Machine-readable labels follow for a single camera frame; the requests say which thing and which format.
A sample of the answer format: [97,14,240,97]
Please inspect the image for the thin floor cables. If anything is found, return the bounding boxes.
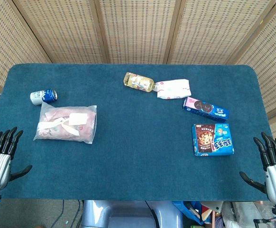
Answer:
[50,199,84,228]

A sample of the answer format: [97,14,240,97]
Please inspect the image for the crumpled white plastic sheet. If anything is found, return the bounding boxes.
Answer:
[222,201,257,228]

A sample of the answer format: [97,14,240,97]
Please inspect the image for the blue storage bin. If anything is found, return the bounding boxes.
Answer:
[172,200,224,225]

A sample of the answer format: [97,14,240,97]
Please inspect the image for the blue white drink can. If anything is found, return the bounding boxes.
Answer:
[29,88,58,105]

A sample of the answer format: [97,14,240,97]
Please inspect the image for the white ribbon with tag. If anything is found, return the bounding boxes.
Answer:
[38,113,88,136]

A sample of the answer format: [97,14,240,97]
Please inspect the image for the woven wicker folding screen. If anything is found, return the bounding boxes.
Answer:
[0,0,276,167]

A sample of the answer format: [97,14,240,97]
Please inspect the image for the blue carpet table mat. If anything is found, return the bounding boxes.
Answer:
[0,63,276,202]

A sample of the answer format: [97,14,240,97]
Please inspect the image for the white pink-print tissue pack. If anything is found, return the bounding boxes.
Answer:
[156,79,191,100]

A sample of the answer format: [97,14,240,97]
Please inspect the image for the translucent frosted plastic bag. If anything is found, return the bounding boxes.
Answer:
[33,102,98,144]

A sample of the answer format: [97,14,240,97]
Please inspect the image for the grey-blue robot torso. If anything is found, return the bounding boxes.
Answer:
[81,200,184,228]

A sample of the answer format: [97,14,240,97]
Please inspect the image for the pink floral clothes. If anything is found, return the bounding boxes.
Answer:
[37,107,96,141]

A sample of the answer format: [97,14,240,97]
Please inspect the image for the blue chocolate chip cookie box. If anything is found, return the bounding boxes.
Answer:
[191,123,235,157]

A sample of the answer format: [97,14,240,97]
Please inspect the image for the blue pink sandwich cookie box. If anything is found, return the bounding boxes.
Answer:
[182,96,230,123]

